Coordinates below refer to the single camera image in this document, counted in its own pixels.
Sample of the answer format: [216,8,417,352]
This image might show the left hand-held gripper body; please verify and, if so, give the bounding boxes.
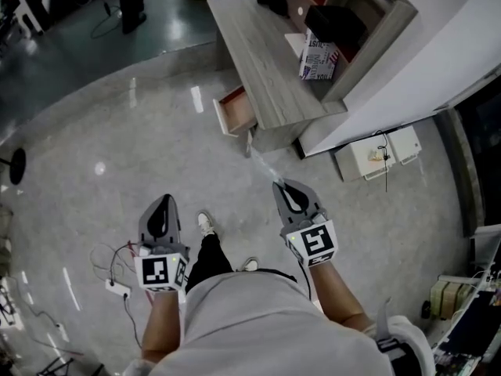
[134,239,192,292]

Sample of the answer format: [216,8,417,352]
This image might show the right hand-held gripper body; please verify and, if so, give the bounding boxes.
[279,211,339,269]

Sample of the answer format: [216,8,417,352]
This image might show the wooden drawer with white front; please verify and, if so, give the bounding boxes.
[212,85,258,137]

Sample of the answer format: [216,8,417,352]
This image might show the person's right forearm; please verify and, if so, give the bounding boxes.
[308,262,377,333]

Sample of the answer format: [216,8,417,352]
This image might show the person's left forearm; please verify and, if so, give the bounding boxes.
[140,287,186,364]

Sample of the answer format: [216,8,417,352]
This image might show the person's left white shoe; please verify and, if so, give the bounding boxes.
[196,210,217,237]

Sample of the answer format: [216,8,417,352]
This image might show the person's black trousers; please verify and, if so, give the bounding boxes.
[185,233,297,294]

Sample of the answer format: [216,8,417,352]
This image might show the large white box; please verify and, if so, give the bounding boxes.
[333,138,397,183]

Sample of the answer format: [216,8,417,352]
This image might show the person's light grey shirt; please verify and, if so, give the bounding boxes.
[127,267,436,376]

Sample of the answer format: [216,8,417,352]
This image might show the small white box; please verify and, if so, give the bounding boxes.
[385,125,424,166]

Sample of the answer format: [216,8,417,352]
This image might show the black folding stand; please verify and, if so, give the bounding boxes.
[36,356,106,376]

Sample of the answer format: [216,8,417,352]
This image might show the black round stand base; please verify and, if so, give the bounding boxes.
[0,147,27,186]

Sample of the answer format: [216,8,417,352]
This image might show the printed letter pattern box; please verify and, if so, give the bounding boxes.
[298,29,340,81]

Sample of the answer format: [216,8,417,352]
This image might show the grey wooden desk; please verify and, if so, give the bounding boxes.
[206,0,349,160]

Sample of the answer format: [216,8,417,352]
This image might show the white flat box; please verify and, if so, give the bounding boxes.
[284,32,308,64]

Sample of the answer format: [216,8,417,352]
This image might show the black box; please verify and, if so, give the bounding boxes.
[304,4,369,45]

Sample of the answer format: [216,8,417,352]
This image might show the black framed glass door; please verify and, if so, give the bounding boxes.
[453,63,501,227]

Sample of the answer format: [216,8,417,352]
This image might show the dark screen panel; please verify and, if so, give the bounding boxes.
[430,290,501,376]

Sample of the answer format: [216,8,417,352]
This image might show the white and black equipment rack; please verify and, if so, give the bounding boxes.
[7,0,52,37]

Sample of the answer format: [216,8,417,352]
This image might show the red cable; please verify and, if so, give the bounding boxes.
[114,240,154,309]

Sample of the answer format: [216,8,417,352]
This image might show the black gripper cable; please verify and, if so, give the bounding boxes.
[295,258,314,303]

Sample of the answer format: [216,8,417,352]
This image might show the black tangled cable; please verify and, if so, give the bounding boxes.
[89,242,139,286]

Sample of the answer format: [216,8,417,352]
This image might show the thin black cable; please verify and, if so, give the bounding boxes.
[374,130,393,193]

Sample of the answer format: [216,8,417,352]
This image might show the strapped cardboard boxes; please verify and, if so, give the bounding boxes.
[429,280,476,322]

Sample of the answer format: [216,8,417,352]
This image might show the white table frame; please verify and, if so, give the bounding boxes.
[467,224,501,278]

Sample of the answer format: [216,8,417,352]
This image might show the black cable with plug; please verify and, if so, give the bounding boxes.
[90,0,123,41]

